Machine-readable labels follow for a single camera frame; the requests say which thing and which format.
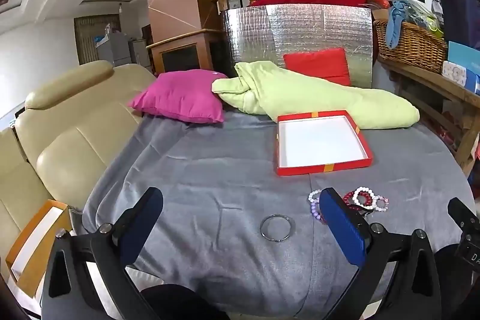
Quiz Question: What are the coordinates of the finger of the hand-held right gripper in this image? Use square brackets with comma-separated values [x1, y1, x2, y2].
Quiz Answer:
[448, 196, 480, 232]

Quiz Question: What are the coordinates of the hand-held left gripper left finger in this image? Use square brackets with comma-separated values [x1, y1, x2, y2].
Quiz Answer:
[40, 187, 164, 320]

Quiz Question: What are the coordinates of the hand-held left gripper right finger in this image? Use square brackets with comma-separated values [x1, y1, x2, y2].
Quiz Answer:
[319, 187, 443, 320]

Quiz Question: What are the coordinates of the dark red bead bracelet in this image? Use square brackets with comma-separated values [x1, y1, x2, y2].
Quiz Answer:
[343, 191, 373, 218]

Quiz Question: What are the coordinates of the purple bead bracelet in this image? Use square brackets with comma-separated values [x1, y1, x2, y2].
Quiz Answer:
[310, 201, 328, 225]

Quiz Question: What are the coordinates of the white bead bracelet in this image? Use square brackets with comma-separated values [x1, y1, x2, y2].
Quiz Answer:
[353, 187, 376, 211]

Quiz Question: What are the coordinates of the pink and clear bead bracelet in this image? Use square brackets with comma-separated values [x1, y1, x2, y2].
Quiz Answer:
[371, 193, 389, 213]

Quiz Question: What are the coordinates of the silver metal bangle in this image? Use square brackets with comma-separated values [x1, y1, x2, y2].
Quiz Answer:
[260, 214, 296, 242]

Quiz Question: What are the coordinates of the red cardboard box tray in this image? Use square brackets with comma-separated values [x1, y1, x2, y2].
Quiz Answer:
[276, 110, 374, 177]

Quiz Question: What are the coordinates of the grey bed sheet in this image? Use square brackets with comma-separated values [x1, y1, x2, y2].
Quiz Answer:
[73, 103, 477, 319]

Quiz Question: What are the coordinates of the beige leather sofa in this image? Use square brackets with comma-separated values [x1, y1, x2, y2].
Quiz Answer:
[0, 60, 158, 257]

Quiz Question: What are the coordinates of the orange cardboard box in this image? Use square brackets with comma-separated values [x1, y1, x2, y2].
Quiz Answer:
[5, 199, 74, 298]

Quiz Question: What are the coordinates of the wooden bench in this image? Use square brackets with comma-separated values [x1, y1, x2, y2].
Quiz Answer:
[377, 54, 480, 176]

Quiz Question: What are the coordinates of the magenta pillow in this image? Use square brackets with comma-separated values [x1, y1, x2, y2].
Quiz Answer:
[128, 69, 229, 124]

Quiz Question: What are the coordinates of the blue and white tissue box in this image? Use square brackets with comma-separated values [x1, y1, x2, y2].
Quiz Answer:
[442, 61, 480, 95]

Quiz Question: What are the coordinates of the light green quilt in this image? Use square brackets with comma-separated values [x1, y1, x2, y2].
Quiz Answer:
[212, 61, 420, 130]

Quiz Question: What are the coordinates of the light blue flat box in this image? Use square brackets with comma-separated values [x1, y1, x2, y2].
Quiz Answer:
[447, 40, 480, 63]

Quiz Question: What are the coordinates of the red cushion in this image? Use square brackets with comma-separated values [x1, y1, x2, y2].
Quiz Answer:
[283, 47, 351, 87]

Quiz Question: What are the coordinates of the wicker basket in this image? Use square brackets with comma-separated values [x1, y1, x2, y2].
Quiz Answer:
[374, 19, 449, 74]

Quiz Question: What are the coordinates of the wooden cabinet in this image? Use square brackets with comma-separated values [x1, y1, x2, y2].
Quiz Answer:
[146, 29, 226, 75]

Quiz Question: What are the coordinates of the grey appliance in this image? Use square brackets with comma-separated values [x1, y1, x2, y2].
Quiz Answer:
[95, 31, 151, 69]

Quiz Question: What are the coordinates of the dark blue garment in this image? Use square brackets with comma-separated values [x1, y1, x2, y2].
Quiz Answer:
[439, 0, 480, 51]

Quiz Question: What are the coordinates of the blue cloth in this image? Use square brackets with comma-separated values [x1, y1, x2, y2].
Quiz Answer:
[386, 0, 417, 49]

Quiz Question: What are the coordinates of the silver insulation panel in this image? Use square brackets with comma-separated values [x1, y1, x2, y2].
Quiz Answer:
[221, 4, 374, 89]

